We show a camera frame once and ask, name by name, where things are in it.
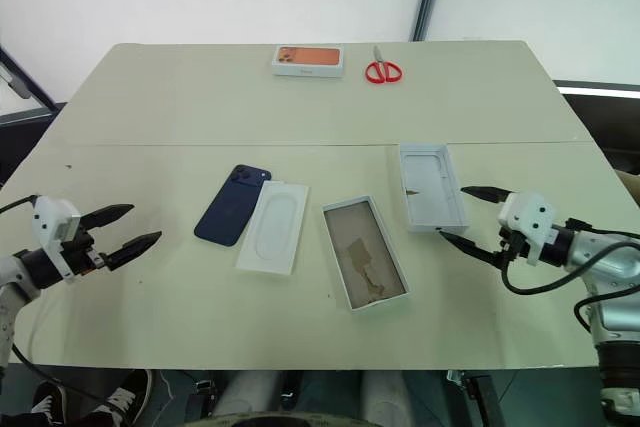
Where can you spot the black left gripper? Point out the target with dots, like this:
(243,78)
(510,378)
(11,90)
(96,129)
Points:
(85,253)

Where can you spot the white box base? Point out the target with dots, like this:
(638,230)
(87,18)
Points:
(362,252)

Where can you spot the white box lid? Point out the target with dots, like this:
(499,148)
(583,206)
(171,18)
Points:
(430,187)

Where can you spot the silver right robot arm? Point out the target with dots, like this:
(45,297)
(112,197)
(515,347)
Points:
(615,257)

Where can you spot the dark side bench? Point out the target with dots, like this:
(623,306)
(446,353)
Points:
(605,117)

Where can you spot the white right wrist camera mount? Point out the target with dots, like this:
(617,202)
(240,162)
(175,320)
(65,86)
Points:
(527,214)

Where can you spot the white rounded robot leg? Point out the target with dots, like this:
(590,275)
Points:
(385,397)
(247,392)

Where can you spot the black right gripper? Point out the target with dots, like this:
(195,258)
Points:
(511,247)

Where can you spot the black white sneaker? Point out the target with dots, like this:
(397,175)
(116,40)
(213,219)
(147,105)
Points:
(127,394)
(47,402)

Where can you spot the dark blue smartphone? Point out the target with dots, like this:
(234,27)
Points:
(227,209)

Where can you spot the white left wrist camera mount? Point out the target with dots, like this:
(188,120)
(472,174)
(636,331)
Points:
(52,227)

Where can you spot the sealed orange print phone box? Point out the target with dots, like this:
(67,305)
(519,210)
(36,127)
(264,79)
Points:
(309,59)

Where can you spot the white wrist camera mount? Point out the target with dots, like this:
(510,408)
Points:
(52,227)
(527,214)

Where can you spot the white cardboard insert tray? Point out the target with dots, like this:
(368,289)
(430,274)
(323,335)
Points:
(274,227)

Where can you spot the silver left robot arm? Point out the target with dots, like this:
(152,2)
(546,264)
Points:
(35,269)

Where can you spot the dark metal window frame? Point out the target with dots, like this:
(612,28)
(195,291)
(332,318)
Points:
(25,82)

